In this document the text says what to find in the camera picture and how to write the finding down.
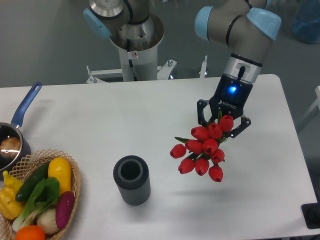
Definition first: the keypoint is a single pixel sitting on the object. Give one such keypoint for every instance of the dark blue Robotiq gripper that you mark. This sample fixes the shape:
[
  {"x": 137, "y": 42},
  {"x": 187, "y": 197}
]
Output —
[{"x": 230, "y": 97}]

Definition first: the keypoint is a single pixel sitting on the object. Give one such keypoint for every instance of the red tulip bouquet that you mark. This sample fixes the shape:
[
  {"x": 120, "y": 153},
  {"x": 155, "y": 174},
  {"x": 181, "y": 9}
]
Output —
[{"x": 203, "y": 154}]

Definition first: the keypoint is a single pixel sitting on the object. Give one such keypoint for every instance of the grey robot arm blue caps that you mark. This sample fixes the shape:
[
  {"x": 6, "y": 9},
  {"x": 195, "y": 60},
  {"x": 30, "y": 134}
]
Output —
[{"x": 245, "y": 26}]

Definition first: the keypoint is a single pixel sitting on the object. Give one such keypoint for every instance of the dark grey ribbed vase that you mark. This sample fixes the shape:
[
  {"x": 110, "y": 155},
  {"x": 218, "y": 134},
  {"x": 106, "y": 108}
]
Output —
[{"x": 132, "y": 177}]

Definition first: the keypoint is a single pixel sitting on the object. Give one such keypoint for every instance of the black device at table edge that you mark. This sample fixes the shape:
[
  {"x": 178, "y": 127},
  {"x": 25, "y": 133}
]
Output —
[{"x": 311, "y": 214}]

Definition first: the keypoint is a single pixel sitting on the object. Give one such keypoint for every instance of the blue transparent bin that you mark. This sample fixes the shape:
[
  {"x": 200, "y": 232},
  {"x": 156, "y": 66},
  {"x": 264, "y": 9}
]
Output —
[{"x": 305, "y": 24}]

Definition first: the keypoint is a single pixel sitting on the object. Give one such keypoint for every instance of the yellow squash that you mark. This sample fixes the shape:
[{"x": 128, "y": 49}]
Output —
[{"x": 60, "y": 169}]

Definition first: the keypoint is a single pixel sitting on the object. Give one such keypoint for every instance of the purple eggplant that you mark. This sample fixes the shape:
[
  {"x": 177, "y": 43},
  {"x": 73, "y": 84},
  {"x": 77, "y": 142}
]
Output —
[{"x": 64, "y": 208}]

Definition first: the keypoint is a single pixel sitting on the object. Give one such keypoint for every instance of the green bok choy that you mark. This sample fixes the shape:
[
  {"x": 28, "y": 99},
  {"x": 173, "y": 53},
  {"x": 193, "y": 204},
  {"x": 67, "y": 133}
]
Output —
[{"x": 44, "y": 195}]

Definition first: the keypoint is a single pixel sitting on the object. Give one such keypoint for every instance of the green cucumber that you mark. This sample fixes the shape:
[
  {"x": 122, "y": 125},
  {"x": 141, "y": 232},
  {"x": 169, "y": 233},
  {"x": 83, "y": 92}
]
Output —
[{"x": 28, "y": 186}]

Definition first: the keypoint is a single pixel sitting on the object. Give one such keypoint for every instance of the woven wicker basket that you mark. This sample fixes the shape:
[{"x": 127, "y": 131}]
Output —
[{"x": 27, "y": 165}]

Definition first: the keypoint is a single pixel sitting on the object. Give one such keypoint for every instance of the brown bread roll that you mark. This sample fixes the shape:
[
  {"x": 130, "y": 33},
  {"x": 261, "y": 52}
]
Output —
[{"x": 10, "y": 147}]

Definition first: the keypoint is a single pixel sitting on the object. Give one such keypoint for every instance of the orange fruit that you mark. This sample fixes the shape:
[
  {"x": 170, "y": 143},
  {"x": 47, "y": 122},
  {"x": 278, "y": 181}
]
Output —
[{"x": 30, "y": 232}]

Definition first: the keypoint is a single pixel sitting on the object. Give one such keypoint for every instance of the yellow bell pepper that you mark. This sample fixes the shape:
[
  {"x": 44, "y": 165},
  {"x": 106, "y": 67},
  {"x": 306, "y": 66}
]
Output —
[{"x": 9, "y": 207}]

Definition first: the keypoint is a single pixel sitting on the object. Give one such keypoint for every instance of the white metal frame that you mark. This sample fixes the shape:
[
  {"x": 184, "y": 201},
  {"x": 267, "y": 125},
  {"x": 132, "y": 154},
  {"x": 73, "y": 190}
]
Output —
[{"x": 310, "y": 113}]

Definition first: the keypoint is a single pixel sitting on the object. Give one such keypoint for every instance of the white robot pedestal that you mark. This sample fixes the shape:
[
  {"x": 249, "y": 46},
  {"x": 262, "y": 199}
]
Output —
[{"x": 137, "y": 46}]

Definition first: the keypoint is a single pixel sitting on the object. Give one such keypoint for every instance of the blue handled saucepan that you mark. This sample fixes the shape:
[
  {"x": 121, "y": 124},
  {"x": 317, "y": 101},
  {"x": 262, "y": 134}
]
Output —
[{"x": 12, "y": 129}]

